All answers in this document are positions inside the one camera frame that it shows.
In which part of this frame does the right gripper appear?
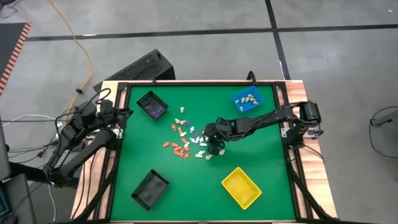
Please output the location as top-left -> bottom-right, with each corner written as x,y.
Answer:
203,117 -> 239,156

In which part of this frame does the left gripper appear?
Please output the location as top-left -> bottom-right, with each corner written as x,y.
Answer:
98,100 -> 135,130

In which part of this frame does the black plastic mesh basket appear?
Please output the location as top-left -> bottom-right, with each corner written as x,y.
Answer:
136,90 -> 170,121
130,169 -> 170,212

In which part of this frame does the yellow plastic mesh basket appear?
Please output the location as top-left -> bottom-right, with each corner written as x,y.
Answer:
221,167 -> 262,211

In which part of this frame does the blue plastic mesh basket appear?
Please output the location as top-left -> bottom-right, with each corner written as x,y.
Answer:
231,85 -> 266,113

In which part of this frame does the black computer tower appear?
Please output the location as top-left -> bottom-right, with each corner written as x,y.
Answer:
93,49 -> 177,94

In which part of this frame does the wooden table border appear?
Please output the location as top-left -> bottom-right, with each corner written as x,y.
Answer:
70,80 -> 338,222

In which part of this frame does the small grey hub box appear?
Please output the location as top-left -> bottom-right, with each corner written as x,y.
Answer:
306,127 -> 325,138

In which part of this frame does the hazard-striped black floor mat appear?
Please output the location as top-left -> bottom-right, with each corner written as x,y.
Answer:
0,21 -> 33,94

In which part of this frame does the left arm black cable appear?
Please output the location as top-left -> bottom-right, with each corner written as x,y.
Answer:
55,88 -> 112,125

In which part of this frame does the black clamp mount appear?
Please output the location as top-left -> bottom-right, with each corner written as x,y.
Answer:
247,70 -> 259,85

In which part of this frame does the yellow cable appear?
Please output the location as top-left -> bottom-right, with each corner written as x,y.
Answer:
48,0 -> 94,118

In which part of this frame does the white floor cable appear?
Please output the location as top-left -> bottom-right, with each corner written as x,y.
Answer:
9,113 -> 58,124

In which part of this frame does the black floor cable loop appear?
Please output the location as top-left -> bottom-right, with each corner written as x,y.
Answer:
369,105 -> 398,159

